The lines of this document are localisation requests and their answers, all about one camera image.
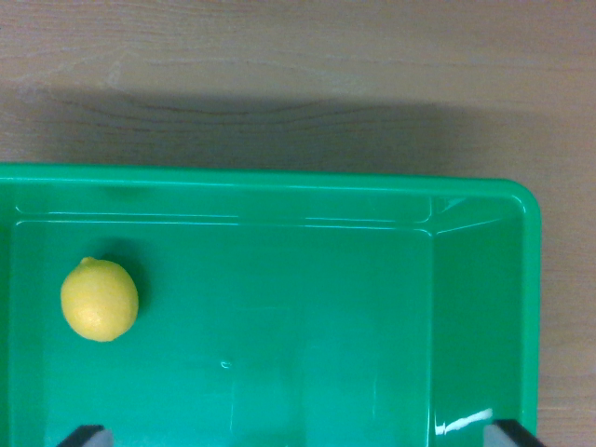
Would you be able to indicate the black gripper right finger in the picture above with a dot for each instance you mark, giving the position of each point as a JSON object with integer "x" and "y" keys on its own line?
{"x": 507, "y": 435}

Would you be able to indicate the green plastic bin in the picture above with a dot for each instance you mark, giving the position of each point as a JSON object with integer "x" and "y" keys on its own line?
{"x": 288, "y": 302}

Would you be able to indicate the yellow lemon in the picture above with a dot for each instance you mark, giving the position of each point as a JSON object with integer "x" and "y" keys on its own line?
{"x": 99, "y": 300}

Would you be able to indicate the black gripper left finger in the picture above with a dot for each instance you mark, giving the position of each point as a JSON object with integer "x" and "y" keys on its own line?
{"x": 88, "y": 437}

